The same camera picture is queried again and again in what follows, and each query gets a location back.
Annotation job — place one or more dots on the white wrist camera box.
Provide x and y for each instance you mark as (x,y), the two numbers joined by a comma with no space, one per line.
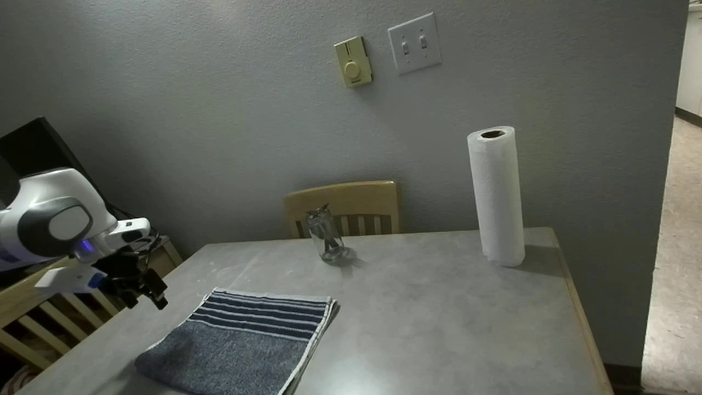
(76,280)

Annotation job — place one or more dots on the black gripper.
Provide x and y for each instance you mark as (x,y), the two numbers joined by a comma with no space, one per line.
(127,280)

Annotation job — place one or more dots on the white light switch plate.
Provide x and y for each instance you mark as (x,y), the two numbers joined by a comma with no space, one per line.
(415,44)

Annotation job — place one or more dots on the wooden chair at left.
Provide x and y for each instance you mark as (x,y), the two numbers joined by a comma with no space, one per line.
(39,329)

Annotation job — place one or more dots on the wooden chair behind table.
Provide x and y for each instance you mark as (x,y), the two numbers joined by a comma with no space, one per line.
(370,206)

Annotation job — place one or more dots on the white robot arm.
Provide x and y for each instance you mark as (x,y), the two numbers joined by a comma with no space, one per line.
(59,213)

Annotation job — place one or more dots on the white paper towel roll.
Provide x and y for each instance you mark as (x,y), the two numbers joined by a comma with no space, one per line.
(496,192)

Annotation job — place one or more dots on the blue striped towel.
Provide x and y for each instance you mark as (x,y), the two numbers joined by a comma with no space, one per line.
(239,344)

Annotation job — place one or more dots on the black monitor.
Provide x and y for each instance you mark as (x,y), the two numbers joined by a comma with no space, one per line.
(29,150)

